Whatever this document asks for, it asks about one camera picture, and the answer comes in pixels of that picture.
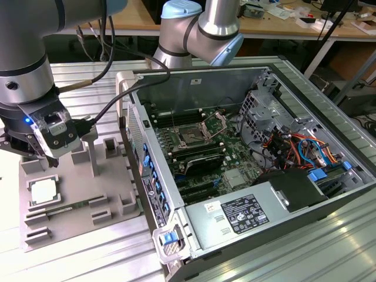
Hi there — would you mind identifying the silver drive cage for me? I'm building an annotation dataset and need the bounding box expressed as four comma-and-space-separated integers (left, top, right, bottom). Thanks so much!
239, 89, 294, 147

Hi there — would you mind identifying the green motherboard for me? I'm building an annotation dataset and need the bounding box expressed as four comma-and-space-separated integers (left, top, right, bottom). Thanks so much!
149, 105, 265, 206

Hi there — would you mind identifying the coloured power wire bundle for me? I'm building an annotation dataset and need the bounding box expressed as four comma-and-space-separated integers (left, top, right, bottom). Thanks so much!
262, 130, 345, 177

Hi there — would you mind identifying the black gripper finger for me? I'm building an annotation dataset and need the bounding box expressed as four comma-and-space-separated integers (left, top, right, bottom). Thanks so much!
46, 153, 61, 169

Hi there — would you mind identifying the blue disk carrier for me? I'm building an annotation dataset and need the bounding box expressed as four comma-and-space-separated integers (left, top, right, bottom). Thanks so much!
307, 167, 329, 183

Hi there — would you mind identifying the CPU socket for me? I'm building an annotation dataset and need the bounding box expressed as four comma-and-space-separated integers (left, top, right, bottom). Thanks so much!
175, 125, 208, 147

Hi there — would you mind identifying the grey metal device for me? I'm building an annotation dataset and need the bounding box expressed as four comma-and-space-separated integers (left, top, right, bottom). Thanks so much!
244, 2, 267, 18

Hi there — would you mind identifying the blue case latch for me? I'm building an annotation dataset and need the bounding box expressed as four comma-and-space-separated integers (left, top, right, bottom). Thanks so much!
160, 231, 180, 244

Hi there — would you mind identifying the cardboard piece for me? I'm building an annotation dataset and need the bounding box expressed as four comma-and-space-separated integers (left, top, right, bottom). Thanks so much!
351, 19, 376, 36

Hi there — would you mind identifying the black graphics card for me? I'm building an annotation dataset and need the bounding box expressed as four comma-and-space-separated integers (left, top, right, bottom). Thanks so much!
183, 154, 224, 179

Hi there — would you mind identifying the open PC case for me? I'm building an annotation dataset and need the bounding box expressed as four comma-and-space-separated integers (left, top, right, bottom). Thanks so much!
115, 65, 376, 282

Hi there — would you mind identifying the silver CPU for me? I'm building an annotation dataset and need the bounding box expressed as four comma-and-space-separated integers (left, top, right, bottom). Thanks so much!
31, 179, 59, 203

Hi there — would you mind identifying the white tray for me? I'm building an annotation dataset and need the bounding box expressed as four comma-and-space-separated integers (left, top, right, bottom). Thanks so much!
296, 16, 325, 31

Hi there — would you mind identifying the thick black cable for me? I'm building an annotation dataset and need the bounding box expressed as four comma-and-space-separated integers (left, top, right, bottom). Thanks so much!
72, 57, 172, 133

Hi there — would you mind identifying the black plastic cover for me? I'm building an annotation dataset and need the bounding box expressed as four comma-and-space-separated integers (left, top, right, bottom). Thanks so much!
253, 169, 329, 214

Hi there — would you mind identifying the metal socket cover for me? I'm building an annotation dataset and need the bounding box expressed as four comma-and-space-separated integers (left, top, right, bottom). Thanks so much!
199, 110, 229, 142

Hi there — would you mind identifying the silver power supply unit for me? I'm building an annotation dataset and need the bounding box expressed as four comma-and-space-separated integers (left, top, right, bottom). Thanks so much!
183, 180, 294, 251

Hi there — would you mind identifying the silver chipset heatsink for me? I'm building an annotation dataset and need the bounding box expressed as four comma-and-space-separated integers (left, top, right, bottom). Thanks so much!
223, 169, 250, 189

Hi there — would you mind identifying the wooden desk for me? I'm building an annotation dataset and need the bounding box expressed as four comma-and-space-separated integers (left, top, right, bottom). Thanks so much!
79, 0, 376, 42

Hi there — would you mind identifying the thin cable with metal plug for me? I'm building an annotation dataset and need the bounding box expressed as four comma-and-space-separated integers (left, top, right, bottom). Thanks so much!
54, 14, 116, 90

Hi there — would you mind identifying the green RAM stick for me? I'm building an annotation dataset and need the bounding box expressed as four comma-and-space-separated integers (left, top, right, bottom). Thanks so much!
46, 200, 92, 217

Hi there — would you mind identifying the blue data wire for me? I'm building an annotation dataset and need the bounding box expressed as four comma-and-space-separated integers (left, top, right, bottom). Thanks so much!
297, 137, 327, 169

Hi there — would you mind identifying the black expansion slot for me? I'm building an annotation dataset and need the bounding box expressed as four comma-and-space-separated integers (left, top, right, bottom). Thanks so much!
179, 190, 220, 206
177, 181, 217, 195

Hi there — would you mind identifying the black RAM slot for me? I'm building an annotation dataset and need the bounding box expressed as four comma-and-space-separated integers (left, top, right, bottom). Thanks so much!
152, 110, 203, 122
155, 116, 206, 128
172, 150, 226, 163
153, 113, 204, 125
169, 145, 223, 156
151, 106, 202, 118
167, 142, 221, 153
170, 147, 224, 159

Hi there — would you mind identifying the grey parts rack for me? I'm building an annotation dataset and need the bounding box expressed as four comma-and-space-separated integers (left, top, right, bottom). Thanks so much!
18, 129, 142, 254

